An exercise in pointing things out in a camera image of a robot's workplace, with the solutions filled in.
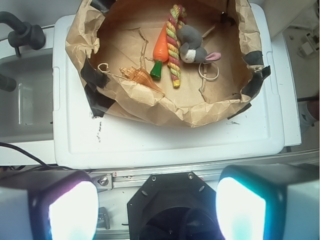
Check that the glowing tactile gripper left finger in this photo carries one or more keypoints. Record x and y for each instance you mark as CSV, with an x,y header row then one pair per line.
x,y
48,205

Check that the white electrical device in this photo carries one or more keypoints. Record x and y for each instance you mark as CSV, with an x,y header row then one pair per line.
x,y
310,44

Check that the tan toy seashell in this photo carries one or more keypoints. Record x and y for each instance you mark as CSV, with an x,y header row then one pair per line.
x,y
140,76

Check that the aluminium frame rail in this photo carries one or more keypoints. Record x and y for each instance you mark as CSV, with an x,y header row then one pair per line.
x,y
107,179

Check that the multicolour twisted rope toy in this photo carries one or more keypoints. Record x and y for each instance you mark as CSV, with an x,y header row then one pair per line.
x,y
174,22

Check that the orange toy carrot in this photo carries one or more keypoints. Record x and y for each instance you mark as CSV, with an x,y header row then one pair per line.
x,y
160,54

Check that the gray plush bunny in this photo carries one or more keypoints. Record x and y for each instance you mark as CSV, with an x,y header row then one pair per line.
x,y
191,50

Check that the white plastic cutting board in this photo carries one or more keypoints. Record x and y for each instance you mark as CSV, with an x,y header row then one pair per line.
x,y
82,141

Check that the black faucet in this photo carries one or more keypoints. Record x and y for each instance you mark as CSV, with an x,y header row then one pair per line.
x,y
23,33

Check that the black octagonal mount plate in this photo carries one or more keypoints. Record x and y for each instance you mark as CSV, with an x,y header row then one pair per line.
x,y
173,206

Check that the crumpled brown paper bag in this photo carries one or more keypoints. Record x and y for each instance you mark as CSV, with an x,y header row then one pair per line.
x,y
109,34

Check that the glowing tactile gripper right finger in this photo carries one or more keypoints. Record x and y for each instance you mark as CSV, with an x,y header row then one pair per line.
x,y
269,202

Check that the gray sink basin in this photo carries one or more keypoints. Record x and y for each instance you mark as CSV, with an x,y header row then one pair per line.
x,y
26,113

